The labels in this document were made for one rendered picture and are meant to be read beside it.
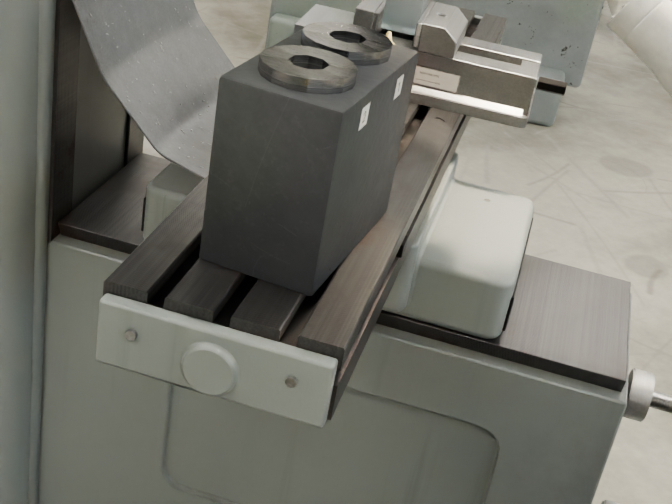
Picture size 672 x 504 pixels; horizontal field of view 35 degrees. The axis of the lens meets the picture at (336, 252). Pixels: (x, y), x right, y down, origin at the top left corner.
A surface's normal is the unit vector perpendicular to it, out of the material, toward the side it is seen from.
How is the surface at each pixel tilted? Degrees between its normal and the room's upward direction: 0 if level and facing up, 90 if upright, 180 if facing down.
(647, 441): 0
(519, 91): 90
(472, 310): 90
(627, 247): 0
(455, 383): 90
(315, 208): 90
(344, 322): 0
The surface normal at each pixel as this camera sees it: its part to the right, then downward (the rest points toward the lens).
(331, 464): -0.26, 0.43
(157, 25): 0.92, -0.15
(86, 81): 0.95, 0.26
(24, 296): 0.66, 0.44
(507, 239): 0.16, -0.87
